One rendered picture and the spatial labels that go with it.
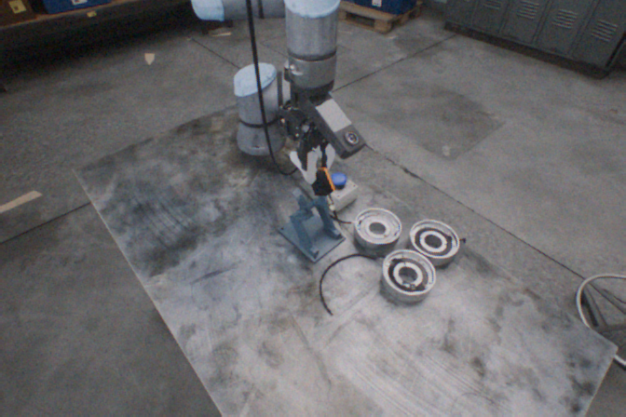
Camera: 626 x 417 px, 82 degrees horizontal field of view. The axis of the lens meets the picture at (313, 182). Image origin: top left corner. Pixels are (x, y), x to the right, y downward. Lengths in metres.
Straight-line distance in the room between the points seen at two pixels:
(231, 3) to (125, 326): 1.46
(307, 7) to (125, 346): 1.52
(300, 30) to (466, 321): 0.60
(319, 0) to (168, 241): 0.63
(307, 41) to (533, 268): 1.72
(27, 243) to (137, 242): 1.44
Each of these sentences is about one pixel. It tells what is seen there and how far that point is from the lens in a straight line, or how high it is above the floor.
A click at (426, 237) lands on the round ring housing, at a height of 0.82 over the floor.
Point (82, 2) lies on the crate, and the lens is 3.93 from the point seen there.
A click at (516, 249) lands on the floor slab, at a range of 2.09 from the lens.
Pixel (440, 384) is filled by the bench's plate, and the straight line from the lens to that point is 0.74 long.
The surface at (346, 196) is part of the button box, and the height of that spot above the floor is 0.84.
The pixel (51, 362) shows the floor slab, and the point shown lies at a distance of 1.87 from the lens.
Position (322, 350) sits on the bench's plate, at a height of 0.80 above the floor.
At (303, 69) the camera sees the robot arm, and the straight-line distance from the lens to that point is 0.56.
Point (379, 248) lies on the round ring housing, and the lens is 0.82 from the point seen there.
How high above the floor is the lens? 1.47
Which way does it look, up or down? 43 degrees down
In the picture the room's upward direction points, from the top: straight up
